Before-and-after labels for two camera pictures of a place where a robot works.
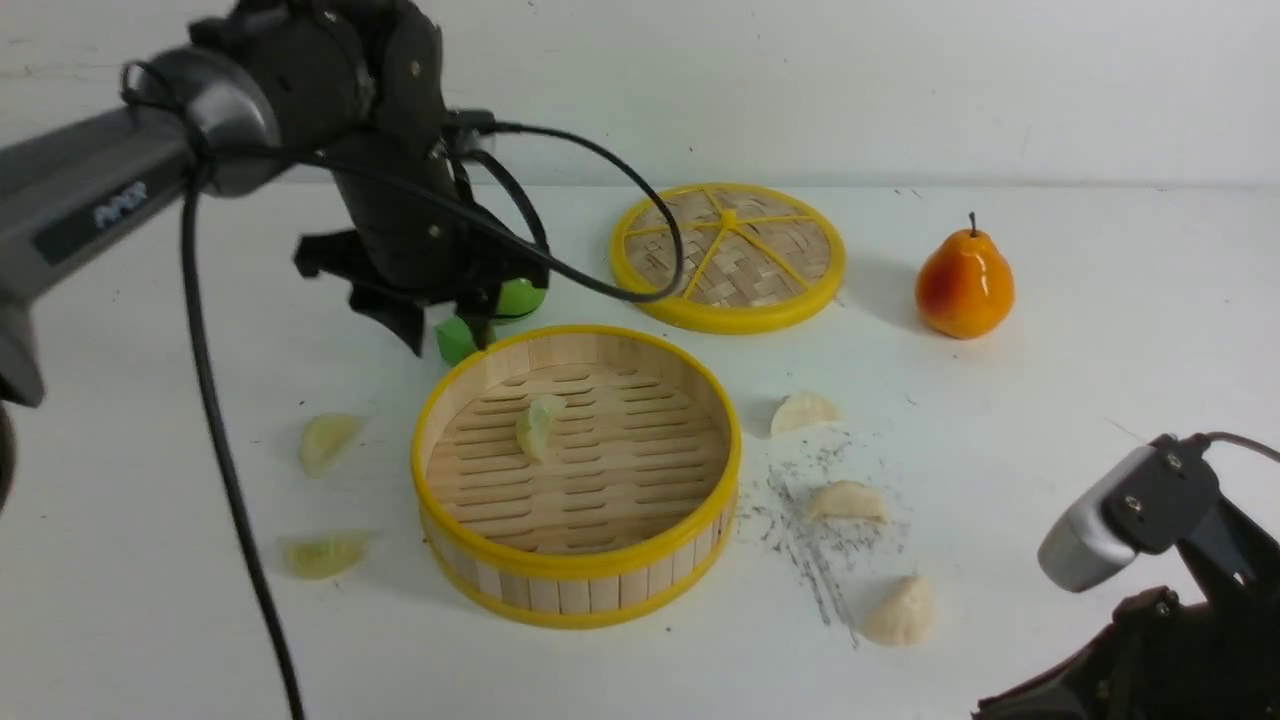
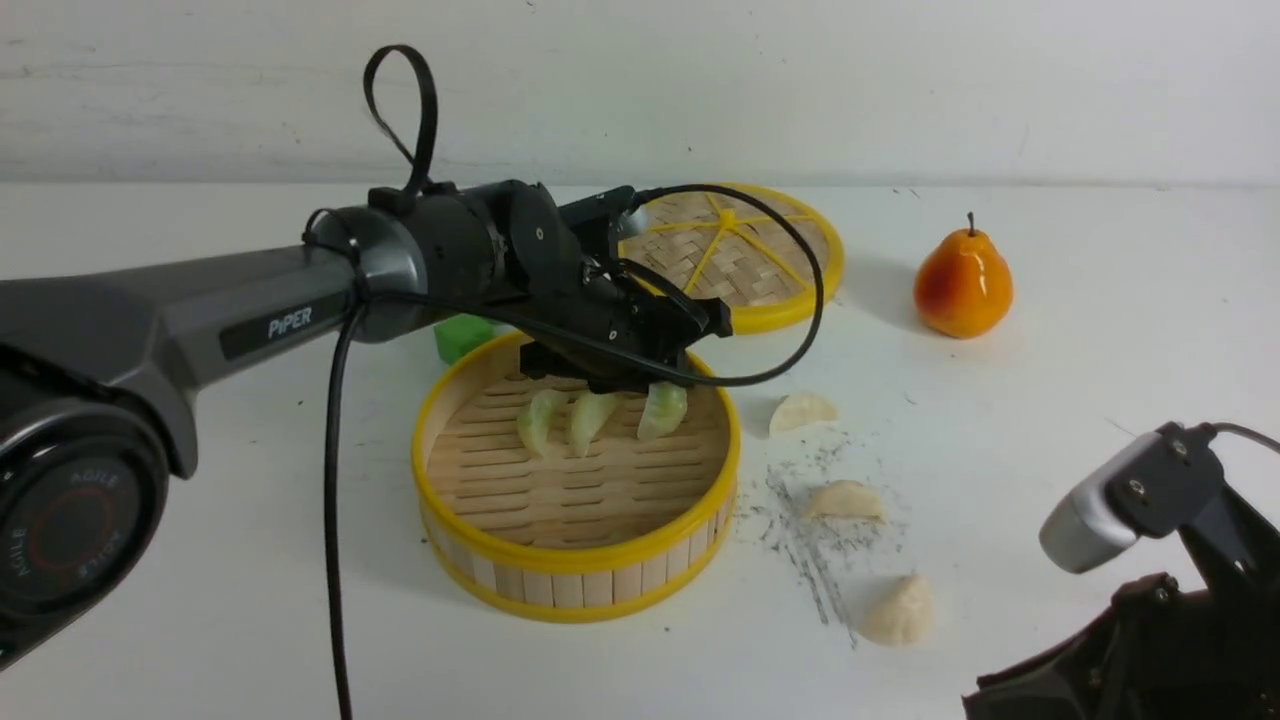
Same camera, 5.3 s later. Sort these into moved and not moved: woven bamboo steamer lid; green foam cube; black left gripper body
Moved: black left gripper body
Not moved: woven bamboo steamer lid; green foam cube
